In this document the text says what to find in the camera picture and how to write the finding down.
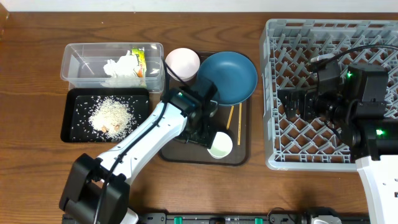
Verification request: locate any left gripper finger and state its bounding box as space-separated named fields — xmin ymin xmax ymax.
xmin=200 ymin=118 xmax=218 ymax=147
xmin=182 ymin=127 xmax=202 ymax=143

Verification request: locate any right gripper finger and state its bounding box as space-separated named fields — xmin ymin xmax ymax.
xmin=277 ymin=88 xmax=306 ymax=100
xmin=284 ymin=100 xmax=304 ymax=119

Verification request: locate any white paper cup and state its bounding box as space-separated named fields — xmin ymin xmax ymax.
xmin=208 ymin=132 xmax=233 ymax=159

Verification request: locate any yellow snack wrapper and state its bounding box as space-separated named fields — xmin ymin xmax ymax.
xmin=131 ymin=48 xmax=147 ymax=78

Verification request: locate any pile of rice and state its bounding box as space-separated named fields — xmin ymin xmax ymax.
xmin=70 ymin=95 xmax=149 ymax=142

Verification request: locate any white tissue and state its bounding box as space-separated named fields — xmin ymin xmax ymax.
xmin=101 ymin=50 xmax=139 ymax=88

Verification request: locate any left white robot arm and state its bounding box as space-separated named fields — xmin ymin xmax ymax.
xmin=59 ymin=78 xmax=218 ymax=224

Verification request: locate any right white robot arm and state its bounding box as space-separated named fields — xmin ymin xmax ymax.
xmin=277 ymin=63 xmax=397 ymax=223

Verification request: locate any grey dishwasher rack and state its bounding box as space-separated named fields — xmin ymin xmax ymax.
xmin=259 ymin=19 xmax=397 ymax=172

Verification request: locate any black waste tray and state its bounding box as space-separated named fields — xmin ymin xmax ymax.
xmin=60 ymin=88 xmax=149 ymax=142

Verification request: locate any pink bowl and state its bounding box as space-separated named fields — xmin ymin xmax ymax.
xmin=165 ymin=48 xmax=200 ymax=82

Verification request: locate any dark blue plate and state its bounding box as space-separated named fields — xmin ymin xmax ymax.
xmin=197 ymin=51 xmax=258 ymax=106

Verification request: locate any clear plastic bin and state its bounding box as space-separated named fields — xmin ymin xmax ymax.
xmin=60 ymin=42 xmax=165 ymax=93

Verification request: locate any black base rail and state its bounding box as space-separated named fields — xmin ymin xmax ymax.
xmin=137 ymin=207 xmax=371 ymax=224

